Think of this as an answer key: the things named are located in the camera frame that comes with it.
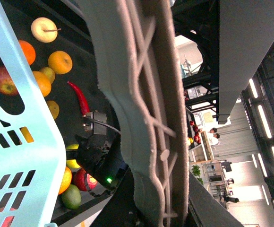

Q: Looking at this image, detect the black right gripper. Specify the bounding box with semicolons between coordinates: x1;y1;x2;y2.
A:
76;112;128;192

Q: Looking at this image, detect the grey basket handle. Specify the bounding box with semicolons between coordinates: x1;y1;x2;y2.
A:
78;0;189;227

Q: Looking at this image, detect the brown kiwi upper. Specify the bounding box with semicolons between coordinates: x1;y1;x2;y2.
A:
39;67;56;84

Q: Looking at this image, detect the black fruit display tray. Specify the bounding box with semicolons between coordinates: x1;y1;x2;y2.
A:
0;0;128;227

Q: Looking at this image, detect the white pear with stem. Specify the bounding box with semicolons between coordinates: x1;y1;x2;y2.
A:
31;17;61;43

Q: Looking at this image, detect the green mango front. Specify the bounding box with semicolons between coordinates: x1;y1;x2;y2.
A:
61;184;81;210

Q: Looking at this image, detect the red apple front right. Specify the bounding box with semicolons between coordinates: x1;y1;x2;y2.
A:
72;168;98;192

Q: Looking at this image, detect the orange with navel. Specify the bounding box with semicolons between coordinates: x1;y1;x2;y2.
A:
58;167;72;195

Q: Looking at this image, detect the green apple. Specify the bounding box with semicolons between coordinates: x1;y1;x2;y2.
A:
66;144;81;169

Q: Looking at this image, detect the red apple middle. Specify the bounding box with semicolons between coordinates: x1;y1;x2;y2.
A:
0;66;19;96

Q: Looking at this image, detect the yellow orange fruit middle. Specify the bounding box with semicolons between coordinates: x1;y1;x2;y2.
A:
32;71;51;97

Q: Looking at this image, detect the teal plastic shopping basket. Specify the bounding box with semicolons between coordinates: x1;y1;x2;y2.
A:
0;2;66;227

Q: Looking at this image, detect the red apple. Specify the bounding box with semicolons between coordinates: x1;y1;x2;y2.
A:
72;168;98;192
0;66;19;96

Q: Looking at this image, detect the brown kiwi lower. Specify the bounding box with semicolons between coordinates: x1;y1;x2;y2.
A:
46;100;60;119

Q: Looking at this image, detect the yellow lemon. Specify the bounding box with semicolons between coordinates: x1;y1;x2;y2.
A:
20;127;34;143

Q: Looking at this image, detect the brown kiwi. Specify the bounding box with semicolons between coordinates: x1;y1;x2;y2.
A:
39;67;56;84
46;100;60;119

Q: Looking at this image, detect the golden round pear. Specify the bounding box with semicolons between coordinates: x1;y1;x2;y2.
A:
48;51;73;75

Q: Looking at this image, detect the small orange tangerine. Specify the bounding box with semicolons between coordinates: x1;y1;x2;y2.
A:
18;40;36;65

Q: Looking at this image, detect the red chili pepper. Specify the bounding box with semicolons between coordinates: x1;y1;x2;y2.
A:
67;81;90;115

